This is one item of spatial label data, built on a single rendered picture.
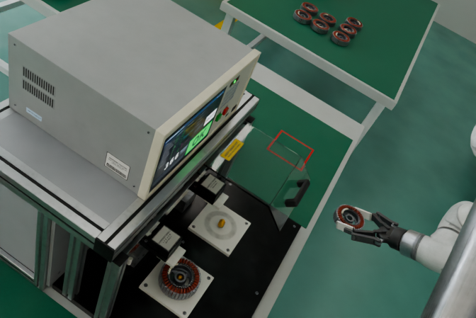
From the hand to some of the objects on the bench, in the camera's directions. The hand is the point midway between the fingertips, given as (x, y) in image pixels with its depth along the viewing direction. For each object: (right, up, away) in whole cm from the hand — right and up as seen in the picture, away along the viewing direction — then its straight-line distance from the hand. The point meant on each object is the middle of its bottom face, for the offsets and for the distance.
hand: (350, 219), depth 164 cm
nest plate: (-46, +1, -21) cm, 51 cm away
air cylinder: (-69, -3, -37) cm, 78 cm away
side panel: (-100, -1, -47) cm, 111 cm away
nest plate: (-57, -11, -39) cm, 70 cm away
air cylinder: (-58, +9, -19) cm, 62 cm away
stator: (-57, -10, -40) cm, 70 cm away
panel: (-73, +9, -26) cm, 78 cm away
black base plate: (-54, -6, -28) cm, 61 cm away
